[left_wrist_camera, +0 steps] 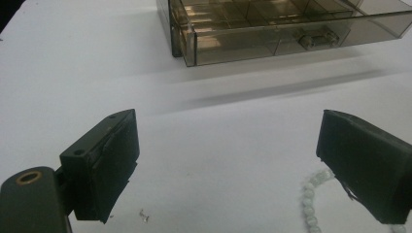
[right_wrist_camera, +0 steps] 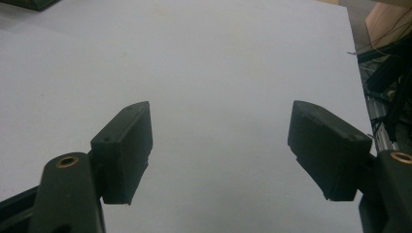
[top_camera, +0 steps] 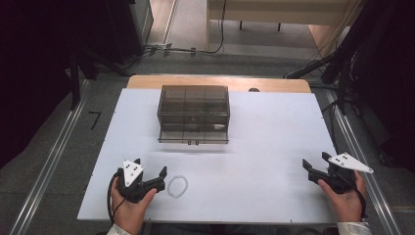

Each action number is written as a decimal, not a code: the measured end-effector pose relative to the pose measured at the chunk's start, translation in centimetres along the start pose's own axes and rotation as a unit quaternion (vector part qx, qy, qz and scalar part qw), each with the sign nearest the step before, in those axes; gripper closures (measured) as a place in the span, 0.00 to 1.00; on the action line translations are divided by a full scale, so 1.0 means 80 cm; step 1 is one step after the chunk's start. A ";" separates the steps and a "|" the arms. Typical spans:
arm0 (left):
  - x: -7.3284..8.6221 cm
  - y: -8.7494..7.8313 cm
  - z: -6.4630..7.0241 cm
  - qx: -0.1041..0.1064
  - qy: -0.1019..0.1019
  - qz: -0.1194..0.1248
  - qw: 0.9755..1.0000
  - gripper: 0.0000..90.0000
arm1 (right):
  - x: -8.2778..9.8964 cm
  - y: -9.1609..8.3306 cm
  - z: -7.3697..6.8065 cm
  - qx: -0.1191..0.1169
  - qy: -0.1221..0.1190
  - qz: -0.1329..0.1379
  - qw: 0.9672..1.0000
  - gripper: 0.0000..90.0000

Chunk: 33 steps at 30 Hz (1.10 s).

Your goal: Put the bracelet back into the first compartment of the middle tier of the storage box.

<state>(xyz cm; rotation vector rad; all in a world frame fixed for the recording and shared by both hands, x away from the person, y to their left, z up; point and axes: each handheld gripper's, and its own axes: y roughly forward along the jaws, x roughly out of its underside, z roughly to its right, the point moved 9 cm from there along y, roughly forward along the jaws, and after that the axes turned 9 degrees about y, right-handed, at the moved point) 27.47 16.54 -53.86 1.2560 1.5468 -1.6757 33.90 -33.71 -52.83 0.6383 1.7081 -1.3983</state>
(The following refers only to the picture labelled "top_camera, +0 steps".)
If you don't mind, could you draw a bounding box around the left hand-held gripper black cable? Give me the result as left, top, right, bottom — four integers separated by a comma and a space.
106, 170, 127, 225

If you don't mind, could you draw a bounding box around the white bead bracelet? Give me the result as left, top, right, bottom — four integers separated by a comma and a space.
166, 174, 190, 200

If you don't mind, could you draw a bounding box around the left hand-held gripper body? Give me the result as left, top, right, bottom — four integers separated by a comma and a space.
115, 159, 166, 205

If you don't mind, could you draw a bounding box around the black hanging cable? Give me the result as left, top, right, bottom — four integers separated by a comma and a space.
143, 0, 228, 56

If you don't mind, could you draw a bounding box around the right hand-held gripper black cable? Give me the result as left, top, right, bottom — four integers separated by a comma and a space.
339, 172, 368, 219

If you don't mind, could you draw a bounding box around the hand-held gripper black cable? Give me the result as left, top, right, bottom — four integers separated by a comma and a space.
106, 170, 127, 225
339, 172, 368, 219

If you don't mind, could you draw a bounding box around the black metal stand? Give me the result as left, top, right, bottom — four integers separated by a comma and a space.
67, 45, 99, 112

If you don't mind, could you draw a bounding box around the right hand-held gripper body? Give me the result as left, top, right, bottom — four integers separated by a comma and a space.
307, 152, 375, 196

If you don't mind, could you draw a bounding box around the black curtain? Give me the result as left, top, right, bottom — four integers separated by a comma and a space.
0, 0, 109, 170

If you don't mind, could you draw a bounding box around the metal floor rail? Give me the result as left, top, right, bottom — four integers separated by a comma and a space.
325, 89, 403, 235
9, 79, 91, 235

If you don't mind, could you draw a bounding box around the person's right hand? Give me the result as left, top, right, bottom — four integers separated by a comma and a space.
317, 170, 368, 223

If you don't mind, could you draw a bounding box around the white table board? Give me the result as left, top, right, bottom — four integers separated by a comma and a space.
76, 87, 339, 225

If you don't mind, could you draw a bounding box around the person's left hand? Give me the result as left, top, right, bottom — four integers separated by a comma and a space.
110, 187, 159, 235

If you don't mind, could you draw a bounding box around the black equipment stand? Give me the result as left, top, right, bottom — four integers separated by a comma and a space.
283, 0, 415, 174

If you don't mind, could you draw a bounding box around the dark cabinet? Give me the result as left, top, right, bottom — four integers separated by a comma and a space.
104, 0, 155, 66

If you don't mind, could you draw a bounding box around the light wooden bench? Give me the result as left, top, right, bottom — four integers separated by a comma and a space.
206, 0, 361, 52

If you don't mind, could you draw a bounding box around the dark clear plastic drawer box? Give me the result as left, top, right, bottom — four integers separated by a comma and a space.
157, 84, 231, 146

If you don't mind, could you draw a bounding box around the wooden table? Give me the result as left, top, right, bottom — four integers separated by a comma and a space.
125, 73, 312, 94

